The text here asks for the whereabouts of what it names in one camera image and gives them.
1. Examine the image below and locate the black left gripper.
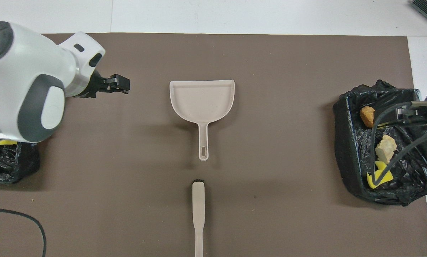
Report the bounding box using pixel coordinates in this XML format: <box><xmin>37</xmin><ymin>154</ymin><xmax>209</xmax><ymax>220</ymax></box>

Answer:
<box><xmin>72</xmin><ymin>70</ymin><xmax>130</xmax><ymax>99</ymax></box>

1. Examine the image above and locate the brown sponge chunk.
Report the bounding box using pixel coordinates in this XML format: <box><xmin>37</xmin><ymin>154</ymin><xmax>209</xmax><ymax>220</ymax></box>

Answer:
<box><xmin>360</xmin><ymin>106</ymin><xmax>377</xmax><ymax>129</ymax></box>

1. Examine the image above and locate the cream sponge chunk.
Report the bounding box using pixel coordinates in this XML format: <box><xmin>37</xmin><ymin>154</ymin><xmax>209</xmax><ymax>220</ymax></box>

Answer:
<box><xmin>375</xmin><ymin>134</ymin><xmax>397</xmax><ymax>165</ymax></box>

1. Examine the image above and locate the green and yellow sponge piece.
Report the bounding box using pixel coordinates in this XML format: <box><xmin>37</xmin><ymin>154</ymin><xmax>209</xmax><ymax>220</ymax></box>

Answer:
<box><xmin>367</xmin><ymin>161</ymin><xmax>394</xmax><ymax>189</ymax></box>

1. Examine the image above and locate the beige plastic dustpan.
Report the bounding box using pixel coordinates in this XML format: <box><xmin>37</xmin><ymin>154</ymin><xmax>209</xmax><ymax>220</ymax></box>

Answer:
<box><xmin>169</xmin><ymin>79</ymin><xmax>235</xmax><ymax>161</ymax></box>

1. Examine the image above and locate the beige hand brush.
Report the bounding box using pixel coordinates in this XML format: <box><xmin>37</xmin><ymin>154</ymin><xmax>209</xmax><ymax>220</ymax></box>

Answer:
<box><xmin>192</xmin><ymin>179</ymin><xmax>206</xmax><ymax>257</ymax></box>

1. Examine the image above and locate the black bag lined bin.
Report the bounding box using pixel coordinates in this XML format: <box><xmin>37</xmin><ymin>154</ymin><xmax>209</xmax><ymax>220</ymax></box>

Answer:
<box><xmin>333</xmin><ymin>79</ymin><xmax>427</xmax><ymax>206</ymax></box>

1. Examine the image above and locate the black bag over pink bin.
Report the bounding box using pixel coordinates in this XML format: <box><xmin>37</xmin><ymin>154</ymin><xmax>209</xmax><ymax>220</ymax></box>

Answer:
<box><xmin>0</xmin><ymin>141</ymin><xmax>41</xmax><ymax>184</ymax></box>

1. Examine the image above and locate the brown table mat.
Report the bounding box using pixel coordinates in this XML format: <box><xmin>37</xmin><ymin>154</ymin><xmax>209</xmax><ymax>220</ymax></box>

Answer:
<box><xmin>0</xmin><ymin>33</ymin><xmax>427</xmax><ymax>257</ymax></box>

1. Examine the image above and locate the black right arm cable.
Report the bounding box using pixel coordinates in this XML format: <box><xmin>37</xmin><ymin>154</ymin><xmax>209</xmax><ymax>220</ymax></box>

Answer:
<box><xmin>370</xmin><ymin>101</ymin><xmax>427</xmax><ymax>187</ymax></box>

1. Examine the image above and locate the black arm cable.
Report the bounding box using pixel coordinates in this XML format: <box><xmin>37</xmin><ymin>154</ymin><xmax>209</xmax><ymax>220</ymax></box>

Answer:
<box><xmin>370</xmin><ymin>101</ymin><xmax>427</xmax><ymax>187</ymax></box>
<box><xmin>0</xmin><ymin>207</ymin><xmax>47</xmax><ymax>257</ymax></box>

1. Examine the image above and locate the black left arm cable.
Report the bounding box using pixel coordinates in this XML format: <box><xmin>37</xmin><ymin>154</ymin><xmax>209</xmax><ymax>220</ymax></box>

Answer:
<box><xmin>0</xmin><ymin>207</ymin><xmax>47</xmax><ymax>257</ymax></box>

